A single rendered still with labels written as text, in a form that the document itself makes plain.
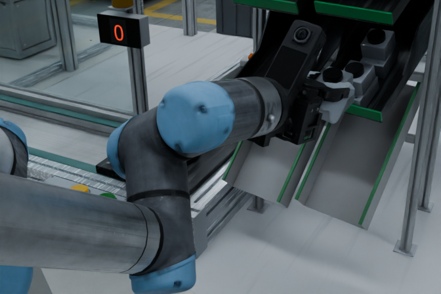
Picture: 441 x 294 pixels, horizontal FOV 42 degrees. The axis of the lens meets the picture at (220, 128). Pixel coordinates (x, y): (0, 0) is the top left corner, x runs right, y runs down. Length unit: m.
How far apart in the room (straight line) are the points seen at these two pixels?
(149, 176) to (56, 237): 0.19
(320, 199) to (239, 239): 0.22
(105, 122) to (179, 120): 0.94
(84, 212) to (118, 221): 0.05
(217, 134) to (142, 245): 0.14
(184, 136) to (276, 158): 0.53
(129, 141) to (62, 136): 0.88
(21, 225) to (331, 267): 0.78
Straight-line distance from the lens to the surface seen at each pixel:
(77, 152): 1.48
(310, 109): 0.78
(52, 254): 0.53
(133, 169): 0.69
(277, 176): 1.11
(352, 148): 1.10
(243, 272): 1.14
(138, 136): 0.69
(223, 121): 0.61
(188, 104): 0.60
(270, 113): 0.69
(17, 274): 0.77
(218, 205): 1.21
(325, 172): 1.10
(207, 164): 1.27
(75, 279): 1.17
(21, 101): 1.75
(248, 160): 1.15
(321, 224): 1.28
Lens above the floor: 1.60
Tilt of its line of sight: 26 degrees down
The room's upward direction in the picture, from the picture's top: 1 degrees counter-clockwise
